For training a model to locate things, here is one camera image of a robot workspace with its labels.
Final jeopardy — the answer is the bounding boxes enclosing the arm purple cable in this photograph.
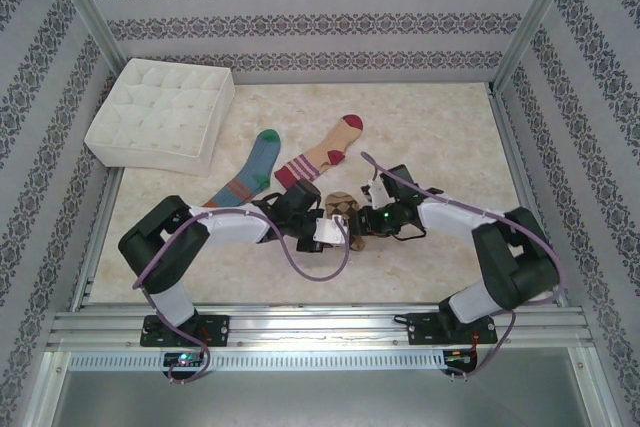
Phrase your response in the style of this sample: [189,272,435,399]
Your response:
[360,150,567,383]
[132,210,351,384]

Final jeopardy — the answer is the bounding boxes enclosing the aluminium side rail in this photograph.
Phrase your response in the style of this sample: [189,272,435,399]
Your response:
[487,86,571,308]
[69,169,126,312]

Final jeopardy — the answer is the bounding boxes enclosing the slotted grey cable duct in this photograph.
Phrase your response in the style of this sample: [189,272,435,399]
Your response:
[67,349,446,372]

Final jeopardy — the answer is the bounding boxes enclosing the brown argyle sock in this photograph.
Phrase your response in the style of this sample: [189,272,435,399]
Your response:
[323,190,370,252]

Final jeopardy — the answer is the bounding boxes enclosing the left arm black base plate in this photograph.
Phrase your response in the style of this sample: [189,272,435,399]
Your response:
[139,314,231,348]

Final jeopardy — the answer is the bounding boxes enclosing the aluminium mounting rail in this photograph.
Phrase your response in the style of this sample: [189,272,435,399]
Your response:
[47,302,594,351]

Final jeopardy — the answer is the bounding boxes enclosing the right aluminium side rail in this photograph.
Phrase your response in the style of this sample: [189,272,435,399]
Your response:
[487,86,571,308]

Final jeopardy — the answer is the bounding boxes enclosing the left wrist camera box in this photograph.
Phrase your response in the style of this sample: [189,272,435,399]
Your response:
[312,215,348,249]

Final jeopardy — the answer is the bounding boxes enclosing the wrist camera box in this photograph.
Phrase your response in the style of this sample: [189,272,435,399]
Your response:
[360,177,390,209]
[312,215,348,249]

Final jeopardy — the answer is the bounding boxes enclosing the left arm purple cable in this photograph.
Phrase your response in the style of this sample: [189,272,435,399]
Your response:
[132,210,351,384]

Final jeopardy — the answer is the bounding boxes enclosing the tan sock maroon stripes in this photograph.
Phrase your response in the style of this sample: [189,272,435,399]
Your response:
[273,114,365,189]

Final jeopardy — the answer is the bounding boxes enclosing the grey sheet metal tray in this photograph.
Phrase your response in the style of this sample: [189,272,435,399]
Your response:
[29,350,609,427]

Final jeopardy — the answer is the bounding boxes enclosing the white fabric organizer box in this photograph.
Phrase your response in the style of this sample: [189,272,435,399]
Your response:
[83,57,236,178]

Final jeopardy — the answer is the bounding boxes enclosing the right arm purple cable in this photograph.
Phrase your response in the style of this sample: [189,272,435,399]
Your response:
[360,150,567,383]

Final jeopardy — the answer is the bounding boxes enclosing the right aluminium frame post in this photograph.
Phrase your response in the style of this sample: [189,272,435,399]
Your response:
[491,0,587,97]

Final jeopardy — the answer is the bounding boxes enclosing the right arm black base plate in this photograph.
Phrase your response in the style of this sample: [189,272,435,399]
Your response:
[407,311,500,347]

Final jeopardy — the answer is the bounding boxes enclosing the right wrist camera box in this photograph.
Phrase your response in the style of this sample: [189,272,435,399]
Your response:
[360,177,390,209]

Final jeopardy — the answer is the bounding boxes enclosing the blue sock green toe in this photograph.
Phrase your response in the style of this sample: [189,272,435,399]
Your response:
[202,129,284,209]

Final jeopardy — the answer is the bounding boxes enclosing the left aluminium side rail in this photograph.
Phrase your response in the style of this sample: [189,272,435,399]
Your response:
[69,169,126,312]

